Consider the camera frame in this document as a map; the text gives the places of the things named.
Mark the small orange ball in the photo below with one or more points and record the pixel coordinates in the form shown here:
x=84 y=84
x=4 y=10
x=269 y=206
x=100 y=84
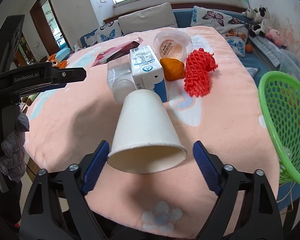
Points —
x=248 y=48

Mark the clear plastic storage box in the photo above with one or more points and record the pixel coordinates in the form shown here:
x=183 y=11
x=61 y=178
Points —
x=290 y=64

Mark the cow plush toy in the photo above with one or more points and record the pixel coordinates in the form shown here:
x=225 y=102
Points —
x=260 y=20

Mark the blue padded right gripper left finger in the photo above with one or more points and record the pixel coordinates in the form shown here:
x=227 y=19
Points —
x=56 y=208

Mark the grey gloved left hand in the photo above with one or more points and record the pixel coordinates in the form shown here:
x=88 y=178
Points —
x=12 y=161

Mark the white paper cup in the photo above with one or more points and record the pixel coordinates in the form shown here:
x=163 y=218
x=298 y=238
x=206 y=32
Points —
x=145 y=140

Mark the red foam fruit net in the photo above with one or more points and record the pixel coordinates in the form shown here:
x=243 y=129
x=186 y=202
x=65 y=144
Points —
x=199 y=64

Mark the white blue milk carton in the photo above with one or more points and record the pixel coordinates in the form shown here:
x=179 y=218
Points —
x=147 y=71

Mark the brown wooden door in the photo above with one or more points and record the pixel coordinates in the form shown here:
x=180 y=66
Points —
x=43 y=29

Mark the pink blanket table cover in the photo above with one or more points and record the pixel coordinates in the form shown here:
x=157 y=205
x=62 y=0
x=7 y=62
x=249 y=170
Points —
x=68 y=123

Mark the butterfly pillow right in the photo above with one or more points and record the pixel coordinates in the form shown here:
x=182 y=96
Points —
x=234 y=30

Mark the green plastic trash basket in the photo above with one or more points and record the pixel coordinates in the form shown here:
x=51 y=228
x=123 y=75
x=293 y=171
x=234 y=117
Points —
x=279 y=96

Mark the butterfly pillow left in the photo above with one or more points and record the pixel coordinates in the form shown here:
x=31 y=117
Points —
x=104 y=33

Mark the butterfly pillow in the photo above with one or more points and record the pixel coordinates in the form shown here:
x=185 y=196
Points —
x=104 y=33
x=234 y=30

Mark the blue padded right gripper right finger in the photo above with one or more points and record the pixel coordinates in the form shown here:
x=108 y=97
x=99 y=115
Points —
x=245 y=208

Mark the pink plush toy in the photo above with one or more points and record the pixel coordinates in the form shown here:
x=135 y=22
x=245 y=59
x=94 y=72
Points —
x=275 y=36

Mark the clear round plastic container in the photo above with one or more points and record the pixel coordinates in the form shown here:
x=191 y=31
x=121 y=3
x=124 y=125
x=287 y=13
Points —
x=172 y=44

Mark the pink snack wrapper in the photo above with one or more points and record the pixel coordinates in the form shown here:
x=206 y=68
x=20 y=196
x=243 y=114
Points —
x=116 y=52

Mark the clear plastic bottle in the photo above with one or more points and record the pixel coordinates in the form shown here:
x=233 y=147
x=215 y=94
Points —
x=120 y=79

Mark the beige cushion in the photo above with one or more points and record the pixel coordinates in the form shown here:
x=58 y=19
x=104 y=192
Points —
x=152 y=18

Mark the patterned folded cloth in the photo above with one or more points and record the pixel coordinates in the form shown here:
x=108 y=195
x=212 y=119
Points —
x=269 y=49

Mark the half eaten orange bun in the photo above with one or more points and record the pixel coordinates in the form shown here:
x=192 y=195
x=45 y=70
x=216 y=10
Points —
x=173 y=69

